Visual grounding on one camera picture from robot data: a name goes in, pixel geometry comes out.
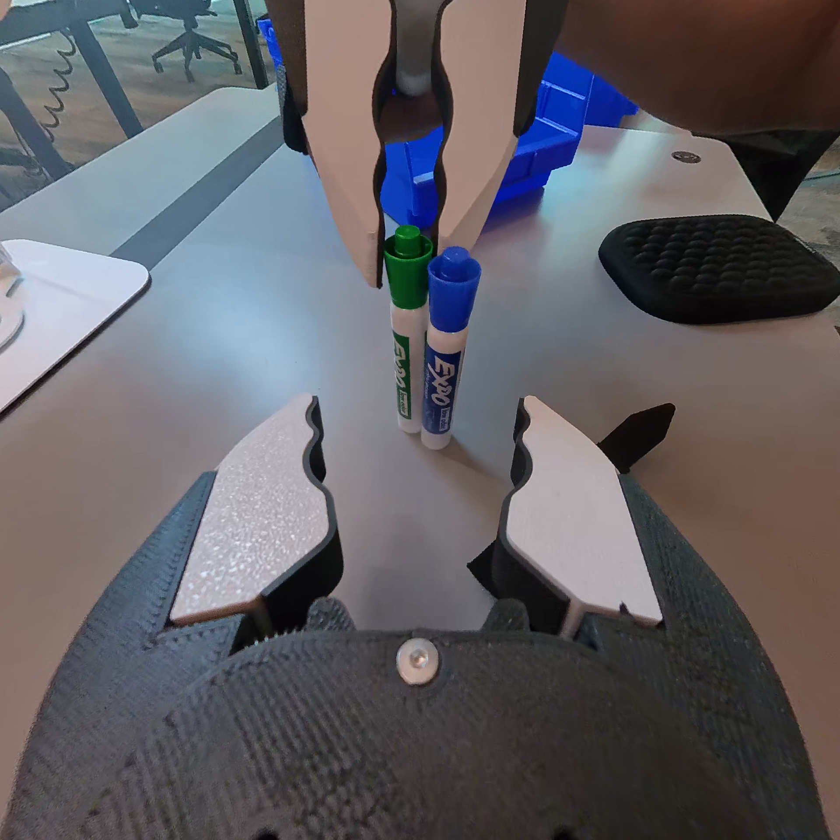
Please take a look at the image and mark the white stand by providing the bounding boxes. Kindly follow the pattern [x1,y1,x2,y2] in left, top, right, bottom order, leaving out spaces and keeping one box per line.
[0,239,152,416]

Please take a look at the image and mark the blue dry-erase marker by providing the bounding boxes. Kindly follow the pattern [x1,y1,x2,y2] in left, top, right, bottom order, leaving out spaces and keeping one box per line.
[420,245,482,451]

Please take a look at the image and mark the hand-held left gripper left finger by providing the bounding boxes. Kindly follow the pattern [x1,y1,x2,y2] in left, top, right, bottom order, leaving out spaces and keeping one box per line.
[168,394,346,636]

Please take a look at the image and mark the green dry-erase marker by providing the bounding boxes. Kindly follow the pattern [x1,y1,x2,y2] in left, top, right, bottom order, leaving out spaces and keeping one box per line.
[383,224,436,434]

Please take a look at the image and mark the blue plastic bin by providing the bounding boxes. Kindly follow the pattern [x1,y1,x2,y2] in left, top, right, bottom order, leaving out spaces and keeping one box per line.
[256,16,642,228]

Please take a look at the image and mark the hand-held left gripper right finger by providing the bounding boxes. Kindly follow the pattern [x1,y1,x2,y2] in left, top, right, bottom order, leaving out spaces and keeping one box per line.
[493,395,665,642]

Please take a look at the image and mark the person's right forearm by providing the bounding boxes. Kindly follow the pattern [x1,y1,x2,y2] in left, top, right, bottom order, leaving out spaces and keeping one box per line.
[556,0,840,137]

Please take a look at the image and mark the black fabric strap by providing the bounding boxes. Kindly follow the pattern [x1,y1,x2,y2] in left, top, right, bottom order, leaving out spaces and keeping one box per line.
[466,402,677,599]

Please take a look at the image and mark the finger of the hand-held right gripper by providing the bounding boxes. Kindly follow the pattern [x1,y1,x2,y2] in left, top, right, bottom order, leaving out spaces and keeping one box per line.
[433,0,528,255]
[303,0,396,291]

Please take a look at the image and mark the wooden desk black legs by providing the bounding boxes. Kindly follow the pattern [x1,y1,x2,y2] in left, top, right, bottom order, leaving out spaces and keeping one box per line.
[0,0,271,193]

